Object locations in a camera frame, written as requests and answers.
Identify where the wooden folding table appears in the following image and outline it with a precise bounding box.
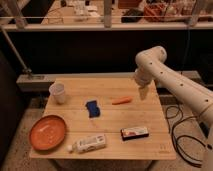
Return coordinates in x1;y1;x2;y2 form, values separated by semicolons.
30;83;176;160

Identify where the white plastic bottle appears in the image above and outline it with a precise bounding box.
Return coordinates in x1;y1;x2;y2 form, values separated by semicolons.
67;134;106;153

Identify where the orange plate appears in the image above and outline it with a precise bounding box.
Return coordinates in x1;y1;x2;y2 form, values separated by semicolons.
29;115;66;150

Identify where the orange carrot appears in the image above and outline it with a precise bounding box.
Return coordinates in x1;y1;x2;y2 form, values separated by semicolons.
112;97;133;105

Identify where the diagonal metal pole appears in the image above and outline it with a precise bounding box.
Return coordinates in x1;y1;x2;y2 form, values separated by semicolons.
0;26;32;77

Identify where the black cable on floor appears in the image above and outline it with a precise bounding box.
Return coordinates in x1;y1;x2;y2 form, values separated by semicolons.
165;103;208;169

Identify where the black and white eraser box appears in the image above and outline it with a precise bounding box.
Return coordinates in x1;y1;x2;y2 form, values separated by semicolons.
120;126;149;141

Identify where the grey metal ledge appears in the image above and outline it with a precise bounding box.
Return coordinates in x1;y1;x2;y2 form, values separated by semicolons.
16;70;203;92

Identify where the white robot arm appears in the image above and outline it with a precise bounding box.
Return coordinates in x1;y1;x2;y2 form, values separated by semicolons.
134;46;213;171

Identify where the blue sponge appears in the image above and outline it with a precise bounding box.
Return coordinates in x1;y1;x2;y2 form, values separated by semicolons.
86;100;100;118

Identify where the white paper cup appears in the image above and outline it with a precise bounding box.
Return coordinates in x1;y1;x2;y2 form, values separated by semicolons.
49;83;66;104

